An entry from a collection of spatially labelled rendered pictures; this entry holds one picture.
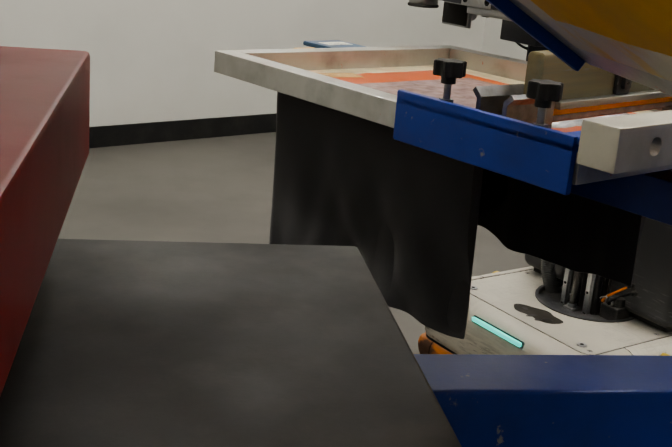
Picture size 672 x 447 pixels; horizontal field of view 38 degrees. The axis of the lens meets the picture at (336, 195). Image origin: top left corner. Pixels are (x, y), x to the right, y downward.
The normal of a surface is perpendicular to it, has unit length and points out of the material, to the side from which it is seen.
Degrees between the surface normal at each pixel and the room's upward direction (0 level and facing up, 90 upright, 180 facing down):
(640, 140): 90
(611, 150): 90
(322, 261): 0
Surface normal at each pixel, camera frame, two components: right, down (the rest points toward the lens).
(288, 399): 0.08, -0.96
